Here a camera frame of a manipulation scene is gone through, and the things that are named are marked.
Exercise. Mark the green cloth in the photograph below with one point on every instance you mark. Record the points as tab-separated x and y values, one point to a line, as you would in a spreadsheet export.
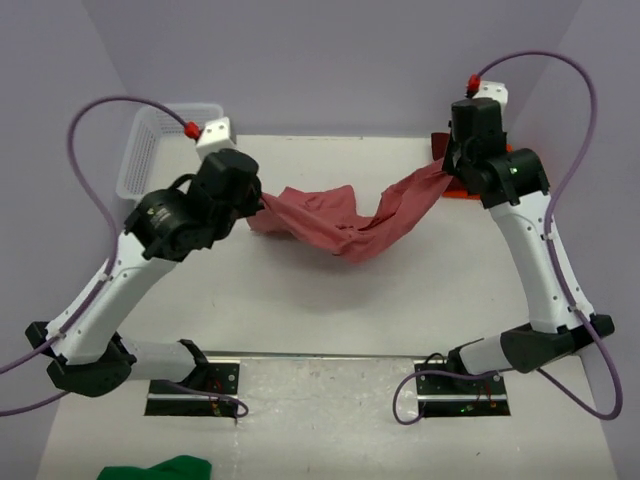
183	467

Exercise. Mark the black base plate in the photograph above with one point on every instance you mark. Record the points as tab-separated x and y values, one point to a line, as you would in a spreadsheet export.
444	397
222	378

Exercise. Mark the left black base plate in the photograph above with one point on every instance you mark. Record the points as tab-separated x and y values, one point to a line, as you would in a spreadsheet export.
222	378

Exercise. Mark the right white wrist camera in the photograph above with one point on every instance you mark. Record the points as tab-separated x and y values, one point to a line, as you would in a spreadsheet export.
493	90

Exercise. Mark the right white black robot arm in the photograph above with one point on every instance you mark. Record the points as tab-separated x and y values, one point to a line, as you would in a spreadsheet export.
514	189

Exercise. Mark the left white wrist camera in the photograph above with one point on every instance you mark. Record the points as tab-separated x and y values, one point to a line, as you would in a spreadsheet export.
216	135

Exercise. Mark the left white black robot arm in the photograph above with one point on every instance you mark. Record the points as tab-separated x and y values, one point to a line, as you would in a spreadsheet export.
88	356

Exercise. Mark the folded orange shirt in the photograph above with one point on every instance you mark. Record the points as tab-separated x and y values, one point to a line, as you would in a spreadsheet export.
460	192

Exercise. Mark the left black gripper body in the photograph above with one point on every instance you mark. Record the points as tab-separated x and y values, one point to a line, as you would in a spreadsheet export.
248	209

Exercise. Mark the pink t shirt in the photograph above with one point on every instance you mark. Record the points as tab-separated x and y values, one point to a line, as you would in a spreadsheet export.
328	220

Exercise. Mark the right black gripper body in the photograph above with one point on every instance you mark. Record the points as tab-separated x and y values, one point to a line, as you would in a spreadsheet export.
453	161

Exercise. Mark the white plastic basket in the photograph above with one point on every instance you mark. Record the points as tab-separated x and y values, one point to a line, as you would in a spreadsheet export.
152	133

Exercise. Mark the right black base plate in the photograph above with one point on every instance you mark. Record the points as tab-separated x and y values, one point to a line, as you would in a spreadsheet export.
444	397

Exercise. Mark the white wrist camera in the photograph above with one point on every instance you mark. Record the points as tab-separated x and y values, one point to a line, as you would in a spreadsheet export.
216	135
493	90

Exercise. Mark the folded dark red shirt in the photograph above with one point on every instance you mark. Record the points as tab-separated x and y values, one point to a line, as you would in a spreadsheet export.
439	143

